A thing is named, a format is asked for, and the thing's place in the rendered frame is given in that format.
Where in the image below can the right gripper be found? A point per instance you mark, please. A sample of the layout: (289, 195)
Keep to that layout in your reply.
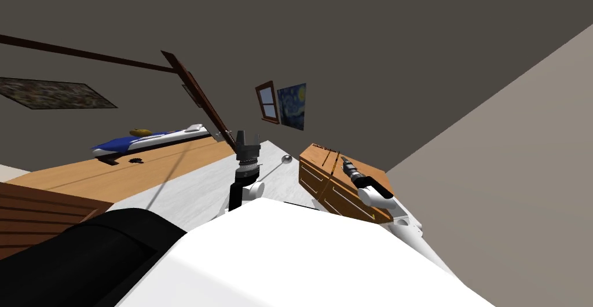
(349, 165)

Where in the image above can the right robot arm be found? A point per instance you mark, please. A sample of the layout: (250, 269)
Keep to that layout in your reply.
(377, 196)

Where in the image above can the dark patterned wall picture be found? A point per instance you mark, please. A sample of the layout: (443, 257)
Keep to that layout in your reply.
(51, 94)

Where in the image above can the wooden dresser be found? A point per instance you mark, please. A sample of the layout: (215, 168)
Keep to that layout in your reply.
(333, 191)

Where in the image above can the brown slatted wooden furniture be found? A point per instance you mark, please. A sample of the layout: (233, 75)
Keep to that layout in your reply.
(41, 219)

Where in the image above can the blue starry night painting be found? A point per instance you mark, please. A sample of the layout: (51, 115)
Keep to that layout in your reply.
(293, 107)

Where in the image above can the brown framed window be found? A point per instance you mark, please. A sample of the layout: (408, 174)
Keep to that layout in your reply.
(268, 101)

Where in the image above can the bed with blue blanket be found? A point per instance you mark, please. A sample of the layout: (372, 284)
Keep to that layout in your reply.
(139, 142)

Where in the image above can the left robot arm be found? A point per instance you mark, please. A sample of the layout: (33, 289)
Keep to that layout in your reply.
(69, 260)

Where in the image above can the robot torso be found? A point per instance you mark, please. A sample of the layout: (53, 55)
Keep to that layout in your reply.
(296, 260)

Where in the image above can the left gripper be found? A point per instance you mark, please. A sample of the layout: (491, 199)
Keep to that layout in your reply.
(248, 152)

